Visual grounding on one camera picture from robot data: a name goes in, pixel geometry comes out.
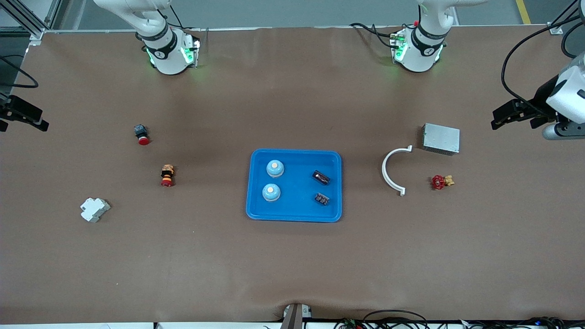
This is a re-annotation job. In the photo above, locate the blue plastic tray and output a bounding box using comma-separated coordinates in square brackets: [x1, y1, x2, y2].
[245, 149, 343, 223]

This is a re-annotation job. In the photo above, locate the perforated grey metal box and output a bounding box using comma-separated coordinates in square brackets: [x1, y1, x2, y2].
[422, 122, 461, 156]

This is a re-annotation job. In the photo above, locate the brass valve red handwheel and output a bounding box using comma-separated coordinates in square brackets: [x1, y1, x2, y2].
[431, 174, 456, 191]

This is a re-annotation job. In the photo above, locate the white circuit breaker module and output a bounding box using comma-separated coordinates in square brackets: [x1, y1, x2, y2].
[80, 197, 111, 223]

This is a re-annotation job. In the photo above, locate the brown table cover sheet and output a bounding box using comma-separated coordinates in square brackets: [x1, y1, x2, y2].
[0, 25, 585, 324]

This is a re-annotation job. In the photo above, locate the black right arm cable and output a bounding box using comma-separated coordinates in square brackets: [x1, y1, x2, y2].
[0, 56, 39, 89]

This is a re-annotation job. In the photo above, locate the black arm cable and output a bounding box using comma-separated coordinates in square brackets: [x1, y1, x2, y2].
[0, 56, 39, 89]
[501, 5, 585, 112]

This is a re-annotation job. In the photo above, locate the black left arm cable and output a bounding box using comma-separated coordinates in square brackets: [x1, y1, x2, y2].
[501, 5, 585, 112]

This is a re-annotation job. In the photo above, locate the aluminium frame post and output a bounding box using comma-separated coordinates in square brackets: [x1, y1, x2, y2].
[0, 0, 62, 46]
[548, 0, 585, 35]

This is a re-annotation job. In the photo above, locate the white curved plastic bracket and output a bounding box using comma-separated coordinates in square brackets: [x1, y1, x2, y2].
[382, 145, 413, 196]

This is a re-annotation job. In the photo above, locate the black cable bundle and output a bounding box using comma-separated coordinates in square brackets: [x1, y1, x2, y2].
[459, 316, 585, 329]

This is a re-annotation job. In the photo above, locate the black looped cable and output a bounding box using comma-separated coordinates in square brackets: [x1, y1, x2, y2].
[362, 309, 430, 329]

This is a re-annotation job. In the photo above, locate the grey camera mounting post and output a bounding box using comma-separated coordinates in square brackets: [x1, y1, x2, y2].
[280, 302, 313, 329]

